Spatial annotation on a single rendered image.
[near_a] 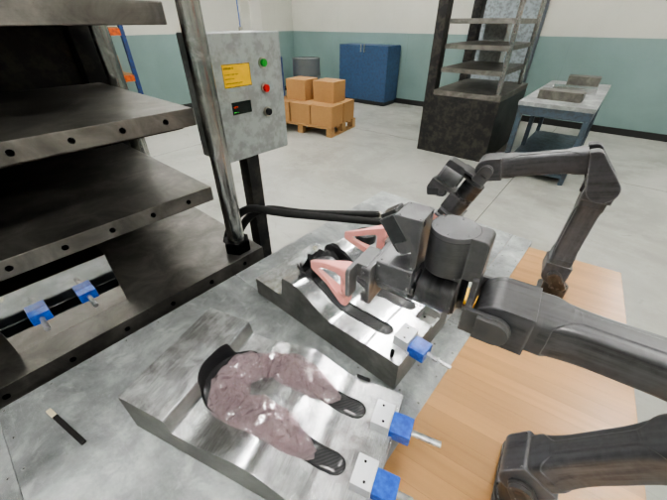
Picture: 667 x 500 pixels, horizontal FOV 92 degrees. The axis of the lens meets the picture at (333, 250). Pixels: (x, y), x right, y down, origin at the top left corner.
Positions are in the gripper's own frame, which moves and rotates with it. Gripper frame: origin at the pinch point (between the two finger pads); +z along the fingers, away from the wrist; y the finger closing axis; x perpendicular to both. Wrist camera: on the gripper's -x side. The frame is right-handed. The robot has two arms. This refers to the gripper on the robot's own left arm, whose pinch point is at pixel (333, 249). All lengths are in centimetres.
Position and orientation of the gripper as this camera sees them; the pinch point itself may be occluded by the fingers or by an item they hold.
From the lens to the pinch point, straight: 51.8
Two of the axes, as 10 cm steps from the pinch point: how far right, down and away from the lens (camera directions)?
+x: 0.1, 8.2, 5.7
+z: -8.4, -3.0, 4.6
